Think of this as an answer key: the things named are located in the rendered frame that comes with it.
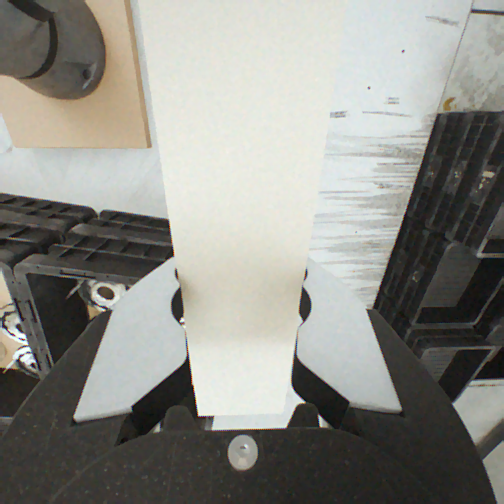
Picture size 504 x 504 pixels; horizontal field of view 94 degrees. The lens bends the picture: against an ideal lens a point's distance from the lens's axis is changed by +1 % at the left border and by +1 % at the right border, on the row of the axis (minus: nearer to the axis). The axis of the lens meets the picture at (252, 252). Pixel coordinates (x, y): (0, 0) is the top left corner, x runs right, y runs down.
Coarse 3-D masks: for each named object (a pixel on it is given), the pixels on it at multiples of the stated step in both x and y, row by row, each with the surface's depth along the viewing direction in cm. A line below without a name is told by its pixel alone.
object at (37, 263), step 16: (32, 256) 32; (48, 256) 32; (16, 272) 31; (32, 272) 31; (48, 272) 31; (64, 272) 31; (80, 272) 31; (96, 272) 32; (112, 272) 32; (128, 272) 33; (144, 272) 33; (32, 288) 33; (32, 304) 34; (32, 320) 35; (48, 352) 38; (48, 368) 40; (208, 416) 49
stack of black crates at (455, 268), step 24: (408, 216) 108; (408, 240) 105; (432, 240) 91; (408, 264) 105; (432, 264) 91; (456, 264) 100; (480, 264) 100; (384, 288) 121; (408, 288) 105; (432, 288) 106; (456, 288) 106; (480, 288) 100; (408, 312) 105; (432, 312) 108; (456, 312) 108; (480, 312) 100
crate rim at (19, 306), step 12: (0, 252) 31; (12, 252) 32; (0, 264) 30; (12, 264) 31; (12, 276) 31; (12, 288) 32; (12, 300) 33; (24, 312) 34; (24, 324) 35; (36, 348) 38; (36, 360) 39; (0, 420) 47
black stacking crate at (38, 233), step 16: (0, 224) 39; (16, 224) 39; (32, 224) 39; (0, 240) 34; (16, 240) 35; (32, 240) 37; (48, 240) 38; (0, 368) 54; (0, 384) 51; (16, 384) 52; (32, 384) 53; (0, 400) 49; (16, 400) 50
